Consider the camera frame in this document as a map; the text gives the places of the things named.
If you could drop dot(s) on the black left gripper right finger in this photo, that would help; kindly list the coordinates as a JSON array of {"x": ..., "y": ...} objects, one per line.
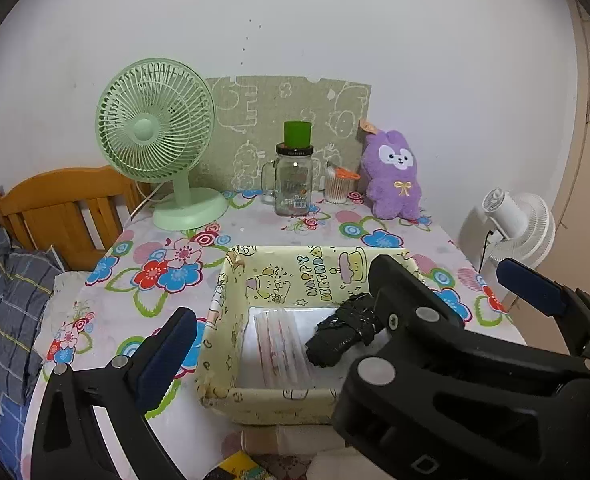
[{"x": 569, "y": 308}]

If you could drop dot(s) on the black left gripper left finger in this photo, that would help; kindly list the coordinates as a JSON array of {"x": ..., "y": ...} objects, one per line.
[{"x": 68, "y": 442}]

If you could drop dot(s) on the black soft bundle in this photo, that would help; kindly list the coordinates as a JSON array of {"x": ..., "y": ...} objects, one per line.
[{"x": 353, "y": 322}]

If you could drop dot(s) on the white cloth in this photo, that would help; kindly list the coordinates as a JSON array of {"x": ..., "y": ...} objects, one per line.
[{"x": 344, "y": 464}]

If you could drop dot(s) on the pink cartoon print pouch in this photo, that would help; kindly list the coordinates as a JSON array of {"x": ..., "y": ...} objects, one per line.
[{"x": 290, "y": 440}]

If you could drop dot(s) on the white standing fan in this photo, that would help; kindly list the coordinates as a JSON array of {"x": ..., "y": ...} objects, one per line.
[{"x": 508, "y": 225}]

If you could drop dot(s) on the clear plastic packet in box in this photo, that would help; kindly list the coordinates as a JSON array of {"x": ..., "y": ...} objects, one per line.
[{"x": 273, "y": 352}]

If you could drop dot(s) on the yellow cartoon print storage box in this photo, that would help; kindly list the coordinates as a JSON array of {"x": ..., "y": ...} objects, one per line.
[{"x": 266, "y": 305}]

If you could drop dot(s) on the grey plaid pillow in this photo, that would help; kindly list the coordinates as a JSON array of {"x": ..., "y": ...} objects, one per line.
[{"x": 26, "y": 285}]

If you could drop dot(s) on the colourful cartoon print item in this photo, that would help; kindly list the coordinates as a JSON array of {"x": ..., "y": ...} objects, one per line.
[{"x": 239, "y": 466}]

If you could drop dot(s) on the floral tablecloth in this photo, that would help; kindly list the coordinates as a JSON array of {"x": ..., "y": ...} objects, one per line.
[{"x": 149, "y": 273}]

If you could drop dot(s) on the wooden bed headboard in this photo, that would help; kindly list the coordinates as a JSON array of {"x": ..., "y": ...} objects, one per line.
[{"x": 73, "y": 210}]

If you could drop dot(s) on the purple plush bunny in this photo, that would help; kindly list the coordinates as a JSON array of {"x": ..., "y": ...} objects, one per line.
[{"x": 390, "y": 168}]

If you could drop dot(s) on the toothpick jar with orange lid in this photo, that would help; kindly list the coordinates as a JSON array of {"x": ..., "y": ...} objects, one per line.
[{"x": 338, "y": 183}]

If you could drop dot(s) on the glass mason jar mug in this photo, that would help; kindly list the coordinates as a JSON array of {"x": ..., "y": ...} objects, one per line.
[{"x": 286, "y": 181}]

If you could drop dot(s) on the green cup on jar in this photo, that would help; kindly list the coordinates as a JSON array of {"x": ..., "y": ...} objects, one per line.
[{"x": 297, "y": 134}]

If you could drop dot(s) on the green desk fan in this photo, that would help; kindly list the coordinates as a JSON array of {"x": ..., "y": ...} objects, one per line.
[{"x": 154, "y": 121}]

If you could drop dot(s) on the green cartoon print board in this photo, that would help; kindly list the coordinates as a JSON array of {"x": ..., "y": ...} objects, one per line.
[{"x": 250, "y": 113}]

